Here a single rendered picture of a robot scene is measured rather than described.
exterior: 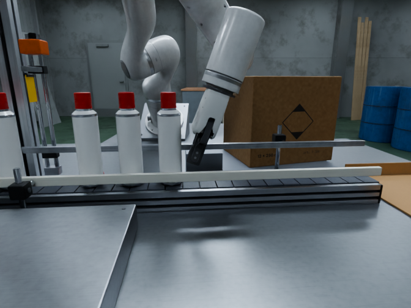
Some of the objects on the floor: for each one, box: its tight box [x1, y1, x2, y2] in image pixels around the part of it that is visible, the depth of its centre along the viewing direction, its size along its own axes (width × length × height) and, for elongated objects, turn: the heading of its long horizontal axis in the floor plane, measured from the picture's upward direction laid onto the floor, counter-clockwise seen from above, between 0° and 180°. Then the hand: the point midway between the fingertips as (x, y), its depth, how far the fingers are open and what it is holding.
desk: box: [180, 87, 206, 123], centre depth 720 cm, size 81×157×88 cm, turn 179°
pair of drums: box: [358, 86, 411, 152], centre depth 476 cm, size 83×141×100 cm, turn 0°
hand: (195, 154), depth 63 cm, fingers closed
